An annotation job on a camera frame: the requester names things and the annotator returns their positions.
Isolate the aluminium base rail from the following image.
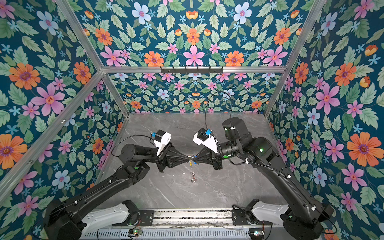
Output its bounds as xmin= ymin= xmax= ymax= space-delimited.
xmin=137 ymin=208 xmax=289 ymax=229

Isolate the white ventilation grille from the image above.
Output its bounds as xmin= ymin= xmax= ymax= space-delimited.
xmin=81 ymin=229 xmax=251 ymax=240

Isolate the black wall hook rack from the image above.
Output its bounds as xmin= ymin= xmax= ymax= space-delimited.
xmin=160 ymin=67 xmax=224 ymax=74

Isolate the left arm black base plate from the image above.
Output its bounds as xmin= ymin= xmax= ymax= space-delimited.
xmin=113 ymin=210 xmax=155 ymax=227

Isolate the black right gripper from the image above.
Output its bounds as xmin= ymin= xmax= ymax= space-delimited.
xmin=193 ymin=141 xmax=242 ymax=170

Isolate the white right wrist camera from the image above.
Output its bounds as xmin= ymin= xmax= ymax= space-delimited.
xmin=193 ymin=128 xmax=218 ymax=154

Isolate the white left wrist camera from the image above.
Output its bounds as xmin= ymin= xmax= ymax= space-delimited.
xmin=152 ymin=130 xmax=172 ymax=156

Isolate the large black yellow keyring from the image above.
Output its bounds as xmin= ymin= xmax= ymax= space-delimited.
xmin=188 ymin=156 xmax=197 ymax=183

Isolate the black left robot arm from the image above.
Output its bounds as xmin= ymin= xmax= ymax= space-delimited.
xmin=43 ymin=143 xmax=189 ymax=240

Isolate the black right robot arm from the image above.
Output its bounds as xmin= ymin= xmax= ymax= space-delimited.
xmin=193 ymin=117 xmax=334 ymax=240

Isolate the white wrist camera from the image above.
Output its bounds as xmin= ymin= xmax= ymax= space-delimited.
xmin=152 ymin=130 xmax=172 ymax=156
xmin=193 ymin=128 xmax=218 ymax=154

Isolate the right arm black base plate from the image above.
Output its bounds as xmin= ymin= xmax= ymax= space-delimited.
xmin=232 ymin=205 xmax=263 ymax=226

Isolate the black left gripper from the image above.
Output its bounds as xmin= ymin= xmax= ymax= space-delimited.
xmin=141 ymin=142 xmax=189 ymax=175

